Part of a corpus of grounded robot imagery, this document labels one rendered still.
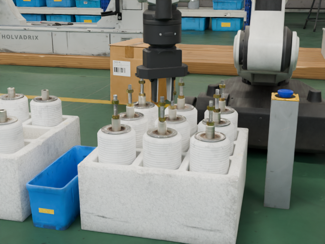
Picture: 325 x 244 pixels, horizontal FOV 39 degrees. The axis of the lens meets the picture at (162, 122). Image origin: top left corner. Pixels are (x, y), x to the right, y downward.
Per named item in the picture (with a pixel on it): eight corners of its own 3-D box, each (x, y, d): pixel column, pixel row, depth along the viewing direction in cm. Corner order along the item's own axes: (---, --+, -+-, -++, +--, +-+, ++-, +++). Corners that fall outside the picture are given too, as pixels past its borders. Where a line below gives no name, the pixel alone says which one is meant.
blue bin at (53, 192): (77, 180, 145) (74, 144, 142) (109, 183, 143) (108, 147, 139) (27, 227, 117) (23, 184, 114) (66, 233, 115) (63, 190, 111)
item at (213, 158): (219, 218, 108) (222, 146, 103) (182, 209, 112) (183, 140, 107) (231, 201, 116) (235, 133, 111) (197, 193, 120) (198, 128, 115)
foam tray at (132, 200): (127, 170, 152) (125, 119, 147) (245, 182, 144) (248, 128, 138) (81, 230, 116) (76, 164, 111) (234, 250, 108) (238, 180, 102)
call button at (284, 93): (277, 95, 124) (277, 88, 123) (292, 96, 123) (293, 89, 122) (277, 99, 120) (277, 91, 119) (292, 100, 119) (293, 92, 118)
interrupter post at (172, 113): (177, 121, 122) (177, 109, 121) (168, 122, 121) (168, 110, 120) (175, 119, 124) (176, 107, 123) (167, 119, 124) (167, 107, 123)
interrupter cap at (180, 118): (188, 124, 120) (188, 121, 119) (160, 125, 118) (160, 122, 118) (183, 115, 127) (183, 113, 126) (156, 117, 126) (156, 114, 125)
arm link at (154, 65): (142, 81, 101) (141, 26, 98) (130, 73, 110) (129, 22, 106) (194, 77, 105) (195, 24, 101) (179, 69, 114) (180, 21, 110)
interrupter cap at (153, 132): (162, 142, 107) (162, 139, 106) (140, 134, 111) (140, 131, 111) (184, 134, 112) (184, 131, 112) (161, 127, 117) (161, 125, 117)
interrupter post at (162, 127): (162, 136, 110) (162, 123, 109) (155, 134, 112) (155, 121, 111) (169, 134, 112) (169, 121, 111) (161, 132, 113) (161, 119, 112)
